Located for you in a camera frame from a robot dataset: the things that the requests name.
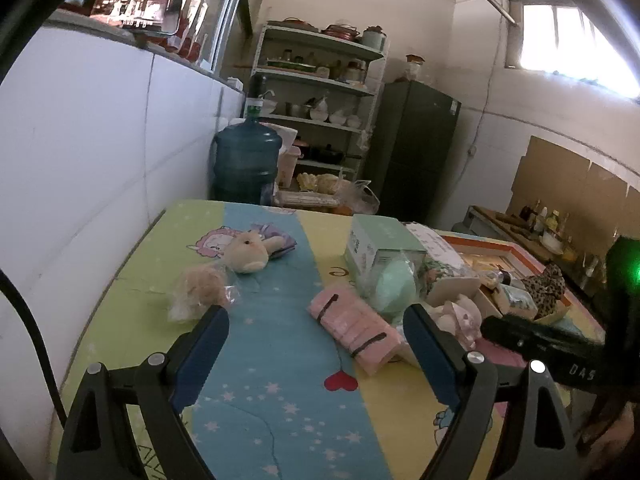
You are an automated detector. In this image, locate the pink white plush toy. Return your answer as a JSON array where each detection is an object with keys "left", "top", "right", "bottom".
[{"left": 428, "top": 295, "right": 483, "bottom": 351}]

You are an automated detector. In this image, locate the green soft ball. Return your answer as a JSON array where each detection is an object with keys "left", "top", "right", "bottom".
[{"left": 358, "top": 252, "right": 419, "bottom": 322}]

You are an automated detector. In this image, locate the leopard print fabric bow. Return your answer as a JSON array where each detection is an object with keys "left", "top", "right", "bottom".
[{"left": 522, "top": 263, "right": 566, "bottom": 318}]

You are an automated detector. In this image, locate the packaged item with black band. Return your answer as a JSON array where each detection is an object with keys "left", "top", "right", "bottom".
[{"left": 480, "top": 269, "right": 512, "bottom": 289}]

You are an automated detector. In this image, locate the orange rimmed cardboard tray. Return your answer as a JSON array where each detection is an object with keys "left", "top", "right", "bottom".
[{"left": 436, "top": 231, "right": 580, "bottom": 325}]

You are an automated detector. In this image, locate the kitchen counter with bottles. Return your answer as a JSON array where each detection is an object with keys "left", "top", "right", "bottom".
[{"left": 452, "top": 206, "right": 605, "bottom": 296}]

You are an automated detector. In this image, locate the floral white box lid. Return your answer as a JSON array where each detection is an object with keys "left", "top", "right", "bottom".
[{"left": 406, "top": 222, "right": 480, "bottom": 307}]

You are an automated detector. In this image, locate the tan plush in plastic bag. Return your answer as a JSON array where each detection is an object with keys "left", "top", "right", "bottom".
[{"left": 167, "top": 263, "right": 241, "bottom": 323}]

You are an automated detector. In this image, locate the colourful cartoon play mat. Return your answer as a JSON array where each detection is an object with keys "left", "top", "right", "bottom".
[{"left": 62, "top": 200, "right": 452, "bottom": 479}]

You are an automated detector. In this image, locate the cream plush bunny toy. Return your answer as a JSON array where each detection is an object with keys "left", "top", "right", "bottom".
[{"left": 222, "top": 231, "right": 285, "bottom": 274}]

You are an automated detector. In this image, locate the mint green cardboard box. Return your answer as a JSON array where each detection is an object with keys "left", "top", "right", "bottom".
[{"left": 344, "top": 214, "right": 426, "bottom": 287}]

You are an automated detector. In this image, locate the black refrigerator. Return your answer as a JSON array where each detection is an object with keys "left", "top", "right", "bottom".
[{"left": 362, "top": 81, "right": 461, "bottom": 223}]

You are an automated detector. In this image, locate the plastic bag of vegetables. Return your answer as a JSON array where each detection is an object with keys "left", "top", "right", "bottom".
[{"left": 274, "top": 172, "right": 380, "bottom": 216}]

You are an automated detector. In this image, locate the blue water jug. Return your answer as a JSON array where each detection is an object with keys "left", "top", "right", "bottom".
[{"left": 209, "top": 98, "right": 282, "bottom": 206}]

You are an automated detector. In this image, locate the window with bright light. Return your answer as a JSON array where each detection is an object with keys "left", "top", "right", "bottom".
[{"left": 506, "top": 0, "right": 639, "bottom": 100}]

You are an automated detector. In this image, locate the glass jar on refrigerator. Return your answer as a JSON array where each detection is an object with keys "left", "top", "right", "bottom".
[{"left": 404, "top": 54, "right": 425, "bottom": 80}]

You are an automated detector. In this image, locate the white metal shelf rack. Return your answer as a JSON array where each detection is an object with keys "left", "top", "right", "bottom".
[{"left": 250, "top": 18, "right": 387, "bottom": 181}]

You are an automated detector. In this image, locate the row of drink bottles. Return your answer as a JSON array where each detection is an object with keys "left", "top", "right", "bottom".
[{"left": 164, "top": 0, "right": 209, "bottom": 63}]

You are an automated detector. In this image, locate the brown cardboard wall panel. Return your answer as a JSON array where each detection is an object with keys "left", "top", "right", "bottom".
[{"left": 506, "top": 136, "right": 640, "bottom": 256}]

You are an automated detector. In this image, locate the black cable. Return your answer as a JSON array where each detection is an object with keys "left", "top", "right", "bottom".
[{"left": 0, "top": 268, "right": 68, "bottom": 428}]

